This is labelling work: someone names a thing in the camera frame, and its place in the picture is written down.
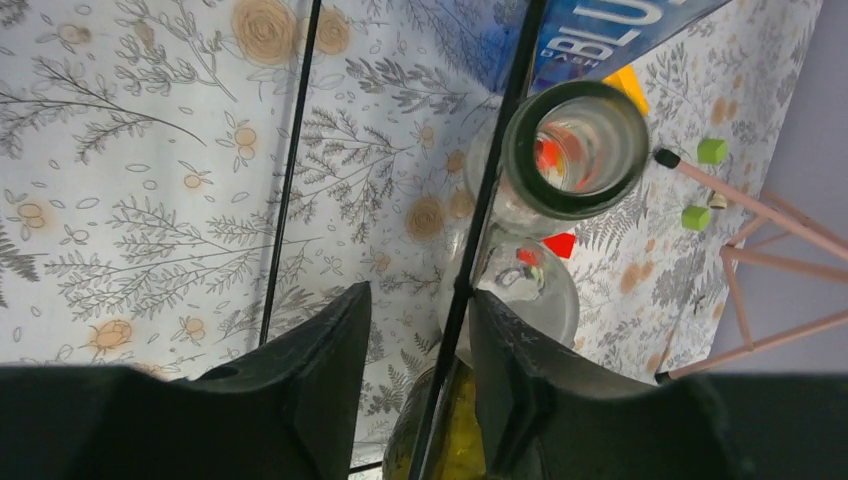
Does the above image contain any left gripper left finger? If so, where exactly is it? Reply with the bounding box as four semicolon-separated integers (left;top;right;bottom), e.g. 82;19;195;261
175;282;371;479

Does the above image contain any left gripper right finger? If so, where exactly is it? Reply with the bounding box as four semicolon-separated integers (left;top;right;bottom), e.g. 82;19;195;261
470;290;656;479

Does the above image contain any black wire wine rack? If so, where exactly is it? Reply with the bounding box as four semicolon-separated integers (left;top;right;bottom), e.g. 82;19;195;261
258;1;547;479

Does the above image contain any short clear glass bottle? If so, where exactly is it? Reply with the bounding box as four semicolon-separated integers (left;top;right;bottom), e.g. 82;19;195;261
436;226;579;367

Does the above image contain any dark green wine bottle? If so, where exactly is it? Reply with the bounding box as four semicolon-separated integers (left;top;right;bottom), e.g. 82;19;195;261
382;362;487;479

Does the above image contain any clear bottle black label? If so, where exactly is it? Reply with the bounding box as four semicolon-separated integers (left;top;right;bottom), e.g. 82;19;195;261
464;81;650;240

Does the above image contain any blue triangular bottle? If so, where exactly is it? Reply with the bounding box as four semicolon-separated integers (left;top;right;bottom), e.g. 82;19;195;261
423;0;733;95

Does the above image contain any red block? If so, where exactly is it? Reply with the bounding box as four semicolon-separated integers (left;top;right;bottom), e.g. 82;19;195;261
542;232;577;259

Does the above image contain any green cube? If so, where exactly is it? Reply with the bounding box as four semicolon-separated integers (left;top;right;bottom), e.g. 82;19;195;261
680;205;711;232
697;138;728;165

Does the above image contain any floral table mat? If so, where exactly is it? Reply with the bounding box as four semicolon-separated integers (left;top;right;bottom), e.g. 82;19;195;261
1;1;823;463

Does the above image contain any pink music stand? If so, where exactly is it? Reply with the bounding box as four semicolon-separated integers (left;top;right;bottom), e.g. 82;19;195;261
654;148;847;382

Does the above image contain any yellow triangle block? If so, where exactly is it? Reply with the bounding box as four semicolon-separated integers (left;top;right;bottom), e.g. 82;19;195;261
603;65;649;116

